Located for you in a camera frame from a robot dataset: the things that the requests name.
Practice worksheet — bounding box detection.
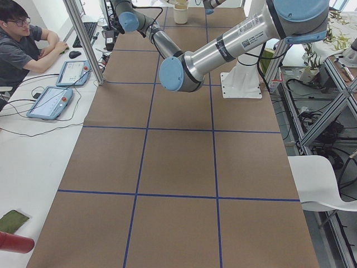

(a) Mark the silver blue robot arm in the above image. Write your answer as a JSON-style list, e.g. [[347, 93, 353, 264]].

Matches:
[[112, 1, 329, 92], [202, 0, 225, 15]]

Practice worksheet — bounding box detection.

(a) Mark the far blue teach pendant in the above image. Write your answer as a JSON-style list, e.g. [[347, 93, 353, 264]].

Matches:
[[56, 60, 91, 87]]

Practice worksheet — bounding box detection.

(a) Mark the blue teach pendant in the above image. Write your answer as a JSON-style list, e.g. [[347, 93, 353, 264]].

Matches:
[[56, 60, 91, 87], [26, 87, 73, 120]]

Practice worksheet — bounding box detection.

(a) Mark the cream plastic bin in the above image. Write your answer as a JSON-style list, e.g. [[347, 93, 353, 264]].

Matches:
[[173, 0, 188, 25]]

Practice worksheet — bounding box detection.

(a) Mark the near blue teach pendant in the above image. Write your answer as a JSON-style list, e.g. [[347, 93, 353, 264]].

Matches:
[[26, 87, 73, 120]]

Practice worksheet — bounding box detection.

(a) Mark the black computer mouse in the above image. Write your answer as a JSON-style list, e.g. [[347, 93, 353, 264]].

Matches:
[[69, 51, 81, 59]]

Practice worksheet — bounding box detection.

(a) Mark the black keyboard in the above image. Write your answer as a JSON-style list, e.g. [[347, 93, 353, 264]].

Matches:
[[72, 21, 98, 48]]

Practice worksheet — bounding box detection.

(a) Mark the white chair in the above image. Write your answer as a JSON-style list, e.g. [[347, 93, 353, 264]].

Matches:
[[288, 155, 356, 212]]

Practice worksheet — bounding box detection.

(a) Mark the seated man grey shirt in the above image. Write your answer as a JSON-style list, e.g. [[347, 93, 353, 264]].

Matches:
[[1, 1, 69, 95]]

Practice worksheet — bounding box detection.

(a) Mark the green bean bag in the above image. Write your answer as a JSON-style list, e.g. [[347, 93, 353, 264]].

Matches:
[[0, 210, 29, 234]]

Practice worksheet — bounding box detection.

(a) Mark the red bottle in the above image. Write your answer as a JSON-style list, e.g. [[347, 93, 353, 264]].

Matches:
[[1, 232, 35, 253]]

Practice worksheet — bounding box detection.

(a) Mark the white pedestal column base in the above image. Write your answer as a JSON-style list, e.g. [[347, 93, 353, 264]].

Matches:
[[220, 0, 279, 99]]

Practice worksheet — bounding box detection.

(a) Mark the left black braided cable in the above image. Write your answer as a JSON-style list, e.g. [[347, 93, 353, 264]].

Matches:
[[133, 6, 163, 39]]

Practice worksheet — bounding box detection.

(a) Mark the aluminium frame post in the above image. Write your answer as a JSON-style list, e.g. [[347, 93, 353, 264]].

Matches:
[[63, 0, 104, 85]]

